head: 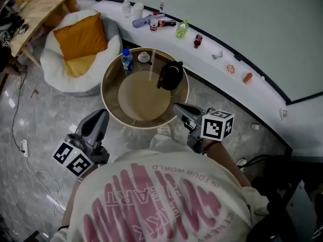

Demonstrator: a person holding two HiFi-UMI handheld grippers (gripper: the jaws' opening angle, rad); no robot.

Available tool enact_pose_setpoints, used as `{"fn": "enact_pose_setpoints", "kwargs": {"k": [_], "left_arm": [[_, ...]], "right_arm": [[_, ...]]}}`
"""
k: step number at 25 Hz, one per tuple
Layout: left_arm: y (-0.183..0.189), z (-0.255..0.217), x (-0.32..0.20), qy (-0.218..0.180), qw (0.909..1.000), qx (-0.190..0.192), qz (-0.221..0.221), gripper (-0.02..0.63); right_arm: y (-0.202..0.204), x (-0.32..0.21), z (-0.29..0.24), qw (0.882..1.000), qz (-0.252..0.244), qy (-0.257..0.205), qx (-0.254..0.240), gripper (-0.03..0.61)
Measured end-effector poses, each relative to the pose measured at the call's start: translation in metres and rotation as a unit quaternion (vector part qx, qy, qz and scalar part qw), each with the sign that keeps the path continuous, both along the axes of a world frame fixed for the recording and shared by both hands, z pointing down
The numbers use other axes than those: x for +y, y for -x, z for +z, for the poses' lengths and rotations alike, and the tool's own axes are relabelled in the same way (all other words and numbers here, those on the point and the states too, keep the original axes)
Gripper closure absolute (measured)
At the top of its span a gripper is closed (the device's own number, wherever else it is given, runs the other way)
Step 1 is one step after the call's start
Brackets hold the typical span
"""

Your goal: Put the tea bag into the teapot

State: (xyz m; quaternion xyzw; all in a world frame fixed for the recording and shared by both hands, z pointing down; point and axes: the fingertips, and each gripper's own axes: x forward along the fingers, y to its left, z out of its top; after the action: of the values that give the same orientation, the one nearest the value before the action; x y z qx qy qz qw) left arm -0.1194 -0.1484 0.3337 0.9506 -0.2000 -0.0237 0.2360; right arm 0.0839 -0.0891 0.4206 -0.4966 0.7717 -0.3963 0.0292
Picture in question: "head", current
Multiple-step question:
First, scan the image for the person's cream trouser leg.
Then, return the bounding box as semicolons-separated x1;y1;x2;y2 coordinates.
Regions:
149;133;189;153

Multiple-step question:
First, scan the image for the dark brown teapot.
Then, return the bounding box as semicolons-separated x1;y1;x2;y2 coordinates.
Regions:
156;60;184;91

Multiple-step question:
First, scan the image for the white bean bag chair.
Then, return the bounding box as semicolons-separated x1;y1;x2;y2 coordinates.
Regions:
40;9;124;97

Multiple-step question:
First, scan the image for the white floor cable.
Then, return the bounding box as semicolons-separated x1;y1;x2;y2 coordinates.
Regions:
24;156;67;223

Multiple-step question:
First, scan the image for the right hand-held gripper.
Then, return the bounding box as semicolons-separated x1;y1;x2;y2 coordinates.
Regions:
172;102;235;154

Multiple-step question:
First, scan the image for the yellow cushion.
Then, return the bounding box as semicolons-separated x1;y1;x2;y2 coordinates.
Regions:
65;53;98;79

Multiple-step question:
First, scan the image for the white power strip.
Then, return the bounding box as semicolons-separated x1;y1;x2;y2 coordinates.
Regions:
20;139;29;158

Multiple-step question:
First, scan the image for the person's right forearm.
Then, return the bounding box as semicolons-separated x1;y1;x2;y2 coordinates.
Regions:
203;139;252;188

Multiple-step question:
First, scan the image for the dish with sausage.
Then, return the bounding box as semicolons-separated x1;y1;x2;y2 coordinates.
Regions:
240;71;254;85

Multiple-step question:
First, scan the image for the blue-capped water bottle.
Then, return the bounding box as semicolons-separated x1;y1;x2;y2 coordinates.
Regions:
121;48;135;73

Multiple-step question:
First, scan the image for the orange cushion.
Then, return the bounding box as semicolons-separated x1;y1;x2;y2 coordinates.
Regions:
52;12;109;62

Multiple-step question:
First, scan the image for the black equipment pile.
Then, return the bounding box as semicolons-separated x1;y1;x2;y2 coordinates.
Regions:
0;0;29;72

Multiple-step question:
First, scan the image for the dish with red snack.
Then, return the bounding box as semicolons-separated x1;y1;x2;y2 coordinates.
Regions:
224;63;237;76

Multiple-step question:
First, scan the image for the clear plastic bottle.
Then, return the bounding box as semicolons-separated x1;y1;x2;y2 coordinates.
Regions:
122;0;132;18

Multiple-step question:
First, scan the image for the white perforated shoe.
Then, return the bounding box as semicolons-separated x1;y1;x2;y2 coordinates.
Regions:
156;124;172;137

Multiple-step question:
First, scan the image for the green drink bottle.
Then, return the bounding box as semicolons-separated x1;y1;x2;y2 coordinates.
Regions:
175;19;190;40

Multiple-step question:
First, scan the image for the purple folding umbrella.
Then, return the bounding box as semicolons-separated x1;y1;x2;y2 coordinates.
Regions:
132;11;166;29

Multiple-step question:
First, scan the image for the black floor cable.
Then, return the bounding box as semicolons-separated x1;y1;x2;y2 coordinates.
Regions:
11;64;28;153

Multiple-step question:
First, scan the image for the red wrist band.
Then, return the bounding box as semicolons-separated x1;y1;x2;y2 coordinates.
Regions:
202;140;219;153

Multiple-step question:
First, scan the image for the black equipment stand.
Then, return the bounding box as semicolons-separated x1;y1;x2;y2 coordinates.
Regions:
246;154;323;242

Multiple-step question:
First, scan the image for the person's cream pink-print shirt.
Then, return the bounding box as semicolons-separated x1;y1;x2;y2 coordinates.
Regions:
50;145;270;242

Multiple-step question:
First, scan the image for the round glass-topped side table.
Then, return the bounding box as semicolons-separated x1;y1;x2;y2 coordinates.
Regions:
100;47;190;130

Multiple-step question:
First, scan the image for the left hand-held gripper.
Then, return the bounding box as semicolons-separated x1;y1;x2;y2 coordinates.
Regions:
51;109;111;178

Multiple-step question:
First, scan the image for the person's left forearm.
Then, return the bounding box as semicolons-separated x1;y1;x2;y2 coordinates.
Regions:
61;164;99;228

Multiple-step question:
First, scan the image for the light wooden desk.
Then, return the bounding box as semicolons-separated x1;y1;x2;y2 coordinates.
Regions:
9;0;74;68

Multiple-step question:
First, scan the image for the large cola bottle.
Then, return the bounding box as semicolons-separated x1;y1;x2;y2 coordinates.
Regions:
157;19;177;28

